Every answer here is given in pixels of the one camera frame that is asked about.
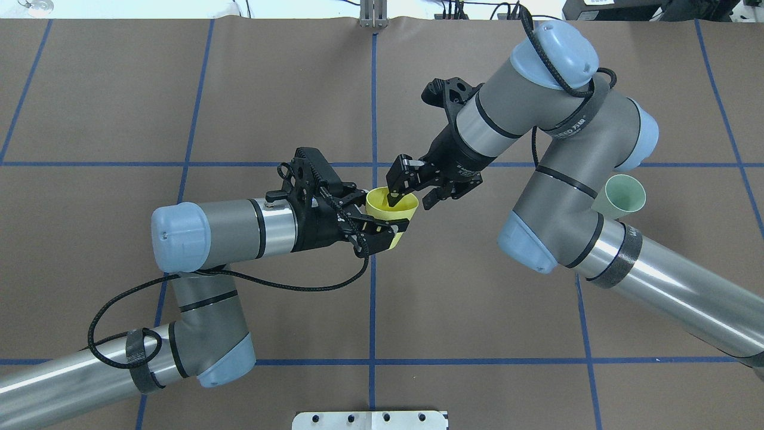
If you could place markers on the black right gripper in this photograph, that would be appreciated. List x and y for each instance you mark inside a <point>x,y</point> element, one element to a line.
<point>452,156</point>

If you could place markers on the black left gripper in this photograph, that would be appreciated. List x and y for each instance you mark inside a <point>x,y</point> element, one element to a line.
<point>315,228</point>

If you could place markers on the yellow plastic cup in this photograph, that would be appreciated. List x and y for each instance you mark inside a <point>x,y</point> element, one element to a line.
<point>377,205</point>

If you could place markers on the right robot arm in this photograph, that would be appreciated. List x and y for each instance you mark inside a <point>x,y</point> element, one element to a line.
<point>552,81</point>

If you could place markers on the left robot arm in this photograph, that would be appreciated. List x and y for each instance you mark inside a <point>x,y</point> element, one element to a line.
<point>195,245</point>

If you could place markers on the green plastic cup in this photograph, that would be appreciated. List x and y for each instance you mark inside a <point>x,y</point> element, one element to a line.
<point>621,195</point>

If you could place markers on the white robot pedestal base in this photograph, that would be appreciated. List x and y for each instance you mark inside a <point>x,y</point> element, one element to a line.
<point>392,419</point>

